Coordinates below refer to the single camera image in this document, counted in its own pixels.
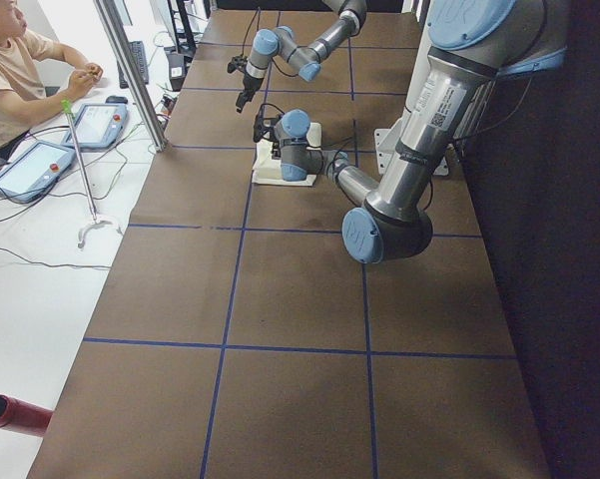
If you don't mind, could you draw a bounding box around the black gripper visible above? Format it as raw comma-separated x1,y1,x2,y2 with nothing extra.
271,141,282,159
236,74,264,113

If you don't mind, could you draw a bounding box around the cream long-sleeve cat shirt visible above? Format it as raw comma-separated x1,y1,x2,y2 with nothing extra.
252,123,322,187

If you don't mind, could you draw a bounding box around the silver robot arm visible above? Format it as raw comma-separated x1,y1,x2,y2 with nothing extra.
227,0,367,113
273,1,570,263

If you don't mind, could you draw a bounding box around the white support column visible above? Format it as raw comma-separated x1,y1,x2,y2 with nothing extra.
374,27,431,176

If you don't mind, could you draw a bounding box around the black keyboard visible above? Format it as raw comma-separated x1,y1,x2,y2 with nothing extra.
117,40,150,90

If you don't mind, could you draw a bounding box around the black computer mouse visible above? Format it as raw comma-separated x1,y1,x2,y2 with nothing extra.
105,95,128,104

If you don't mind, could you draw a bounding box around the far blue teach pendant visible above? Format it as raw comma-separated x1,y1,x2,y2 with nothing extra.
65,103,128,152

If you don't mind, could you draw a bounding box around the blue teach pendant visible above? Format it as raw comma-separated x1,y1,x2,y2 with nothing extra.
65,103,128,152
0,141,76,204

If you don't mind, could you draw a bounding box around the metal reacher grabber stick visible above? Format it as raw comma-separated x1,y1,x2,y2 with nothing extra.
61,100,123,249

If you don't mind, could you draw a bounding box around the near blue teach pendant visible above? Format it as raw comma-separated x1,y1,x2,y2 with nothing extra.
0,141,76,204

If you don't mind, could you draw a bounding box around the man in beige shirt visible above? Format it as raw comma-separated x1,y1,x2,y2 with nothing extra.
0,1,103,160

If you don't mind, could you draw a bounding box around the red cylinder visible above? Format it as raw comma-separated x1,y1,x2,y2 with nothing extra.
0,394,53,437

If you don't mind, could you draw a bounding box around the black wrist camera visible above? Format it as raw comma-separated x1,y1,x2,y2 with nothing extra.
227,55,248,74
253,112,282,143

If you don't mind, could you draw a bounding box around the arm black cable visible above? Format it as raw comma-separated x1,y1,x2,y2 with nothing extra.
259,102,358,176

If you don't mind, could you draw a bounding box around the aluminium frame post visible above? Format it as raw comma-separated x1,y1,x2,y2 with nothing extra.
93,0,168,152

